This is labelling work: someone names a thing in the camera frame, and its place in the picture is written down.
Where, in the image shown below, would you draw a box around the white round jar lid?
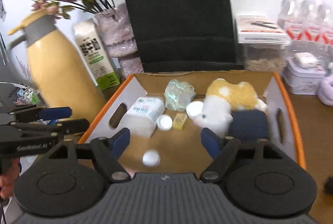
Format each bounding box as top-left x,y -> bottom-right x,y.
186,101 -> 204,119

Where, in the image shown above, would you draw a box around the small white round jar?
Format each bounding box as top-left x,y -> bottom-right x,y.
156,114 -> 173,131

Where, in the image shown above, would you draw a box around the person's left hand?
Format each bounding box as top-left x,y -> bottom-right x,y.
1,158 -> 21,200

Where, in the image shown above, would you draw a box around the yellow thermos jug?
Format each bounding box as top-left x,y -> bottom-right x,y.
8,9 -> 106,122

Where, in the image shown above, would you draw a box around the dark navy cloth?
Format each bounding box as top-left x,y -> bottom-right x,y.
228,110 -> 269,143

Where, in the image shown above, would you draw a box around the red orange cardboard box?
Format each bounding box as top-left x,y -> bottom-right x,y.
79,70 -> 306,175

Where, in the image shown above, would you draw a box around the small yellow sponge block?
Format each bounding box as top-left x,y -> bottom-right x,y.
172,113 -> 187,130

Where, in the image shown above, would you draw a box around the yellow white plush toy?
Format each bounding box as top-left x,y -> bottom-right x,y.
194,78 -> 267,138

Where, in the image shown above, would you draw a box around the white green milk carton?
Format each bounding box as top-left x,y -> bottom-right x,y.
73,18 -> 120,91

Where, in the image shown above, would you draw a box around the clear crumpled plastic packet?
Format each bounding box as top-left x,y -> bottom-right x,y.
164,79 -> 196,112

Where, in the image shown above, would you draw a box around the clear plastic storage container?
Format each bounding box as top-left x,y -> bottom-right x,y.
242,42 -> 290,74

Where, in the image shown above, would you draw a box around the pink textured vase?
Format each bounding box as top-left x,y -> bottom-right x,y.
95,3 -> 143,78

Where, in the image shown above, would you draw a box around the lavender tin box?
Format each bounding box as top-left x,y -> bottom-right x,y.
282,57 -> 326,95

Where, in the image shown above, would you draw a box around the purple fluffy scrunchie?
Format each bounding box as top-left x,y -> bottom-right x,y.
317,62 -> 333,106

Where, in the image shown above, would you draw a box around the white earbuds case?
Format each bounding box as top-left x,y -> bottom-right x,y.
294,52 -> 318,68

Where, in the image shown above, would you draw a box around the black paper shopping bag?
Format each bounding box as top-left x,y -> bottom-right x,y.
125,0 -> 244,73

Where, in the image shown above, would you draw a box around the water bottle left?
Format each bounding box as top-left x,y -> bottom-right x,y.
277,0 -> 299,40

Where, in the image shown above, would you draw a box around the water bottle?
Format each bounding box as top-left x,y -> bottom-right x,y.
277,0 -> 299,40
317,4 -> 332,45
297,0 -> 321,42

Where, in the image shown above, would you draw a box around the water bottle middle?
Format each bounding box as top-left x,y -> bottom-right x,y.
297,0 -> 321,42

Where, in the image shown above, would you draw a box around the water bottle right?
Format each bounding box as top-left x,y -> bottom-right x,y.
317,4 -> 332,45

